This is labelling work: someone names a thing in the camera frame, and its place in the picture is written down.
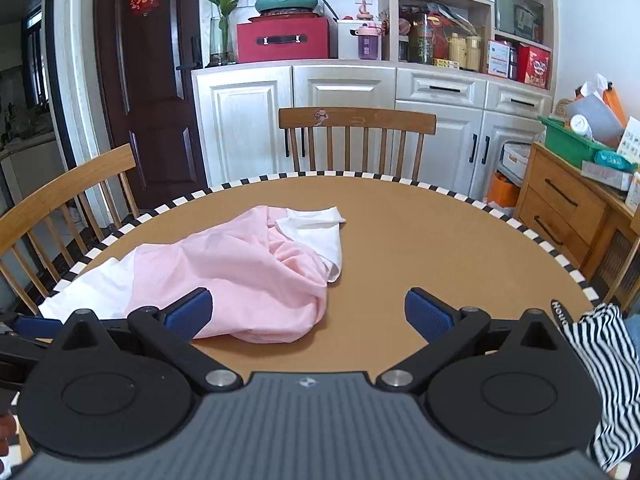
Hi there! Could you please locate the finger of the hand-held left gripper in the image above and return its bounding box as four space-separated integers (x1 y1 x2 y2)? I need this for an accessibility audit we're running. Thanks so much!
0 312 65 340
0 335 51 392

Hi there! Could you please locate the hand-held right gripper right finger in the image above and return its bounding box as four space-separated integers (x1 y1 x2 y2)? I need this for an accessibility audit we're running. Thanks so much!
376 287 571 394

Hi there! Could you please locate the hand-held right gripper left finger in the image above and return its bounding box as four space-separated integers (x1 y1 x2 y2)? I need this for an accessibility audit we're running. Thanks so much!
50 287 245 394

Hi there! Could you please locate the pink and white t-shirt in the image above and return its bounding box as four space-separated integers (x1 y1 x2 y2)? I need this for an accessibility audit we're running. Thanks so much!
37 204 347 346

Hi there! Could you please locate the orange bag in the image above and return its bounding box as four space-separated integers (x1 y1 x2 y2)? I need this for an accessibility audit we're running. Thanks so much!
487 171 521 208

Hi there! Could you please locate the wooden drawer cabinet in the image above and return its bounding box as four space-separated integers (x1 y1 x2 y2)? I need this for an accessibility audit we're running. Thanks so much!
514 141 640 306

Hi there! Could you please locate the black and white striped cloth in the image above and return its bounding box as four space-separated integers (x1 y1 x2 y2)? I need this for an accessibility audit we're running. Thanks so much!
565 302 640 472

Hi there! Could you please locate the white cardboard box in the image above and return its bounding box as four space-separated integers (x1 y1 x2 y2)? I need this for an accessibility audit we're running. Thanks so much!
501 141 533 168

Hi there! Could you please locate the white sideboard cabinet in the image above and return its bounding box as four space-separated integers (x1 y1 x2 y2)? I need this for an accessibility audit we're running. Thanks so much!
191 60 553 201

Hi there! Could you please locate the dark brown door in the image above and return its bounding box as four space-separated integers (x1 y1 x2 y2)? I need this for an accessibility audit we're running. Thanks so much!
92 0 208 208

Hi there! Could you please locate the wooden chair with sticker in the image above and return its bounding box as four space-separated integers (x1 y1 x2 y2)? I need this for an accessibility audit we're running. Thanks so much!
278 107 437 181

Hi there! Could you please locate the green plastic basket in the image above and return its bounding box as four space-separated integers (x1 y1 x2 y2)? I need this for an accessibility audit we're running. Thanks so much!
537 115 626 170

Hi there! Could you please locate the white and pink box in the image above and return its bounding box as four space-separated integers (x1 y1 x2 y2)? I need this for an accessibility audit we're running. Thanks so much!
581 161 633 192

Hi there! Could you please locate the teal wipes packet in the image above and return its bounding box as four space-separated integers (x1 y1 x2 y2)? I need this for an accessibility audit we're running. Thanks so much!
595 150 638 173

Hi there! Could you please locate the grey folder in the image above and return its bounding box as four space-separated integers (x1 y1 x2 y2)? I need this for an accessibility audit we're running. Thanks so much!
565 94 626 148

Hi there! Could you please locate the yellow glass jar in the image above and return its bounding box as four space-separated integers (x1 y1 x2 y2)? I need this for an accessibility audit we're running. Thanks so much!
448 32 467 70
466 35 483 72

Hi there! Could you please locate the white and blue box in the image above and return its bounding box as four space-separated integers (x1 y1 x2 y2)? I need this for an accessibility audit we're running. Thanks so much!
487 40 512 78

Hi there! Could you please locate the red gift box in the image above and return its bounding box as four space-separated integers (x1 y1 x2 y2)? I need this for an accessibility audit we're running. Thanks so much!
517 44 551 90

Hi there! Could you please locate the dark glass jar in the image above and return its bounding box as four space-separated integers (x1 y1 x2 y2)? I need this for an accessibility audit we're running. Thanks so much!
410 12 433 65

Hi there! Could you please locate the purple water bottle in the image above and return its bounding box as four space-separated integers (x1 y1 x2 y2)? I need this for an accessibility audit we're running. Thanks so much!
357 21 383 61

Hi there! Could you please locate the red storage box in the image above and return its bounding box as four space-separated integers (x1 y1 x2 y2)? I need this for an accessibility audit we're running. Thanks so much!
236 16 338 64

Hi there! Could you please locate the green translucent storage box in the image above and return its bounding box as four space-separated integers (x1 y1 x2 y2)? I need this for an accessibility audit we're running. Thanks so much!
494 0 545 43

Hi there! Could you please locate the white open shelf unit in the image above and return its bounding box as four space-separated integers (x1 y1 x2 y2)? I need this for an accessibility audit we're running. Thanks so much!
387 0 558 91

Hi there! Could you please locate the teal ceramic bowl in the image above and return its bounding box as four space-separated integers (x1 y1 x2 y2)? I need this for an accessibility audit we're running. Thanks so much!
255 0 319 17

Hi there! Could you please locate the black door handle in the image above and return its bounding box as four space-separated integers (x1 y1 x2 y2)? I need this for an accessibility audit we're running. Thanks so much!
176 35 203 72

